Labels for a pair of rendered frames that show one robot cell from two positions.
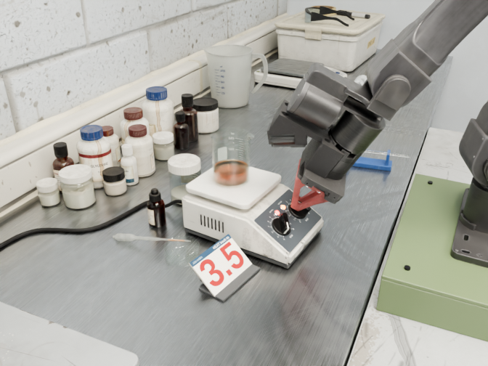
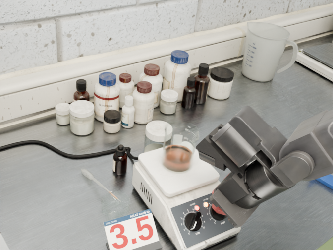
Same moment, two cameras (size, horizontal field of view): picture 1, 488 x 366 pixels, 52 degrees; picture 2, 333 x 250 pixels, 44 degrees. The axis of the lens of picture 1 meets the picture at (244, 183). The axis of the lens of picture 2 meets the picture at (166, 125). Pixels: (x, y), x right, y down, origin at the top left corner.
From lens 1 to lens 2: 28 cm
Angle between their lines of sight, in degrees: 21
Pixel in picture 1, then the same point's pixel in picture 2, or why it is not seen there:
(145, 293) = (69, 228)
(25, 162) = (54, 87)
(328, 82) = (247, 130)
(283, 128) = (206, 150)
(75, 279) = (34, 195)
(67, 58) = (115, 13)
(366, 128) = (269, 183)
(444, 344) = not seen: outside the picture
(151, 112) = (169, 71)
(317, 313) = not seen: outside the picture
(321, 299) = not seen: outside the picture
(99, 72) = (142, 27)
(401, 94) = (300, 172)
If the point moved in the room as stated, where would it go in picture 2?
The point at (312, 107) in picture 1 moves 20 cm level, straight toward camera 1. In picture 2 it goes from (227, 146) to (137, 231)
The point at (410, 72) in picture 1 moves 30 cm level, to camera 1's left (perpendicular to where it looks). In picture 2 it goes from (318, 155) to (111, 78)
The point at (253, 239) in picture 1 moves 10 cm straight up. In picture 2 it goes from (166, 222) to (173, 181)
